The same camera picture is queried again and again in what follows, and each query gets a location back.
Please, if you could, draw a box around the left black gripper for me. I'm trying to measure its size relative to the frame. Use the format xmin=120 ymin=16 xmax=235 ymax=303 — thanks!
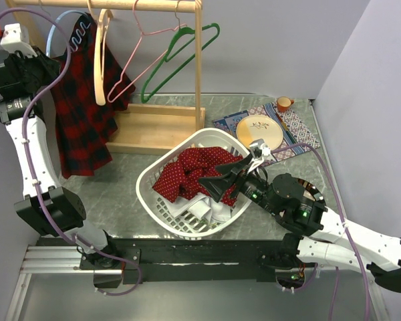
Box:
xmin=12 ymin=45 xmax=62 ymax=91

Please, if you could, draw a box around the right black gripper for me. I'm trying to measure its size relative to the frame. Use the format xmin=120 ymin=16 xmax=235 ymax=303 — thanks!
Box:
xmin=197 ymin=152 xmax=281 ymax=215

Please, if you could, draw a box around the white cloth garment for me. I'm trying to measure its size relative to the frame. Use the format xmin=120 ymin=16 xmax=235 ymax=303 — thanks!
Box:
xmin=163 ymin=193 xmax=232 ymax=223

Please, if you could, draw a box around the light blue hanger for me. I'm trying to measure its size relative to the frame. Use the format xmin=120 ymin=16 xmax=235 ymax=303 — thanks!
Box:
xmin=45 ymin=9 xmax=88 ymax=58

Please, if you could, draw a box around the red polka dot garment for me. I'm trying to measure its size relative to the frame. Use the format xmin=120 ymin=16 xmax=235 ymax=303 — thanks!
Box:
xmin=153 ymin=146 xmax=243 ymax=203

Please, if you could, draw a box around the red black plaid skirt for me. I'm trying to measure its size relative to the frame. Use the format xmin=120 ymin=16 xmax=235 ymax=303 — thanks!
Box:
xmin=51 ymin=13 xmax=136 ymax=179

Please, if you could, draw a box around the light wooden hanger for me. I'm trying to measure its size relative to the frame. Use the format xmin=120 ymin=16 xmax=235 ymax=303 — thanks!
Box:
xmin=87 ymin=0 xmax=114 ymax=106

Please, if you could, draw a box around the green plastic hanger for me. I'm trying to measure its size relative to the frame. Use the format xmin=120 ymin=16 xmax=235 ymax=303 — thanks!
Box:
xmin=140 ymin=0 xmax=221 ymax=103

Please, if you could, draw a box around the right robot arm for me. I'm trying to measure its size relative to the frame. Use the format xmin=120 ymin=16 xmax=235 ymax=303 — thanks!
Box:
xmin=198 ymin=156 xmax=401 ymax=293

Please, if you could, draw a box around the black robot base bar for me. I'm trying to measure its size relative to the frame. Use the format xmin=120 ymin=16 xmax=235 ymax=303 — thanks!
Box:
xmin=79 ymin=233 xmax=321 ymax=285

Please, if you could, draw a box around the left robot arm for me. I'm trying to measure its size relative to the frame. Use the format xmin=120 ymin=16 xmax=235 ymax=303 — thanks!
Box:
xmin=0 ymin=47 xmax=120 ymax=269

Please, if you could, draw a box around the white laundry basket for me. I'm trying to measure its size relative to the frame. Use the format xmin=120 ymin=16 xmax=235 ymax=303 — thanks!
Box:
xmin=136 ymin=128 xmax=251 ymax=241

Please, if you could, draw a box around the beige floral plate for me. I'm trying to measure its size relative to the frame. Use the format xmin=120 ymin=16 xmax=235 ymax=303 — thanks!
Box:
xmin=236 ymin=114 xmax=283 ymax=150

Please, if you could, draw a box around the green chopstick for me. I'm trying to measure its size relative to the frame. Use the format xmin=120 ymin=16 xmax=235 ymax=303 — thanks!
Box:
xmin=276 ymin=114 xmax=297 ymax=144

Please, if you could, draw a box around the dark rimmed plate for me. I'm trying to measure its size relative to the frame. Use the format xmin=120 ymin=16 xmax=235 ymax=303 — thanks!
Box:
xmin=298 ymin=179 xmax=325 ymax=203

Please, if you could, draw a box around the orange cup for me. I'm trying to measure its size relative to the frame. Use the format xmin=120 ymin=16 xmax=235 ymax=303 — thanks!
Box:
xmin=276 ymin=96 xmax=295 ymax=113

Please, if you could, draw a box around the wooden clothes rack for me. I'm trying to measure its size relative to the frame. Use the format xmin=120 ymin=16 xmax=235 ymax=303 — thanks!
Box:
xmin=8 ymin=1 xmax=205 ymax=155

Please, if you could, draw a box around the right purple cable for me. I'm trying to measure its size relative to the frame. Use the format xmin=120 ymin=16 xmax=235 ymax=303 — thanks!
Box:
xmin=267 ymin=142 xmax=371 ymax=321

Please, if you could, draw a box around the aluminium rail frame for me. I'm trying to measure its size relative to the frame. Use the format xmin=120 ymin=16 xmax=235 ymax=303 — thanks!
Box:
xmin=5 ymin=243 xmax=98 ymax=321

